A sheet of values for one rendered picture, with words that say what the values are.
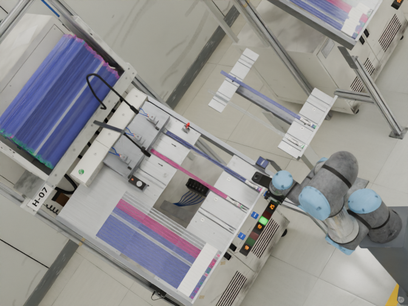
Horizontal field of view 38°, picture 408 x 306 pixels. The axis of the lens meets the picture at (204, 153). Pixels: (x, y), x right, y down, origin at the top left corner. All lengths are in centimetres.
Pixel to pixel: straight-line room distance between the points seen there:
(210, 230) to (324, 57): 122
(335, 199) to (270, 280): 147
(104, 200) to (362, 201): 112
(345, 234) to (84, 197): 116
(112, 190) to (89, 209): 13
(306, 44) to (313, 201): 155
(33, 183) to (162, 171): 56
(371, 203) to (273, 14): 169
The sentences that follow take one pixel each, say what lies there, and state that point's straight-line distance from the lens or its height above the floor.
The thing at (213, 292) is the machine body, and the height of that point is 30.
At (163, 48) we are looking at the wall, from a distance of 463.
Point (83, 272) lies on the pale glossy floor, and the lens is 440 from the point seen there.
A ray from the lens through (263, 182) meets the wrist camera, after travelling 253.
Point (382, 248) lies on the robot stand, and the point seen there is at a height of 54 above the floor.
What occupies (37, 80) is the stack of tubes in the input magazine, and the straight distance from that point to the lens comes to 253.
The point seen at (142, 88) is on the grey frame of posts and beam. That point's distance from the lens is 280.
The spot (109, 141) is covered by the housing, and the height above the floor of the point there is 124.
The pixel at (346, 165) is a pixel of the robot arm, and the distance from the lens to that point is 198.
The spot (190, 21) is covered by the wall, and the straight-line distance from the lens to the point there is 478.
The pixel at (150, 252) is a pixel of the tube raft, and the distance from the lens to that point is 265.
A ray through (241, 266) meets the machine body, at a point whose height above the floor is 21.
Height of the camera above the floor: 264
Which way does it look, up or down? 39 degrees down
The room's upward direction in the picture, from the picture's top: 46 degrees counter-clockwise
